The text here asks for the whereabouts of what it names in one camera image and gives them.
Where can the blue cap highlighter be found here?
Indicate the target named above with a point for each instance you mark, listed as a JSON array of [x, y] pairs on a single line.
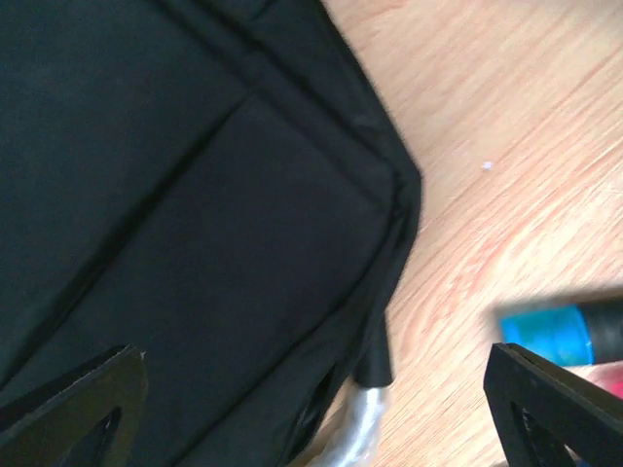
[[580, 327]]

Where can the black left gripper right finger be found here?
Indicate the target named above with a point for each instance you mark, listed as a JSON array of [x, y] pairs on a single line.
[[544, 415]]

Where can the pink cap highlighter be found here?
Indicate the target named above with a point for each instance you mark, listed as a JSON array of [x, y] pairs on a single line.
[[606, 376]]

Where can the black backpack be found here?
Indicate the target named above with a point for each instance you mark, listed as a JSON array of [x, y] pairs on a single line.
[[218, 185]]

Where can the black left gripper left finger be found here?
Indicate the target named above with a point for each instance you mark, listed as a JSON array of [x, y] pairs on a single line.
[[87, 417]]

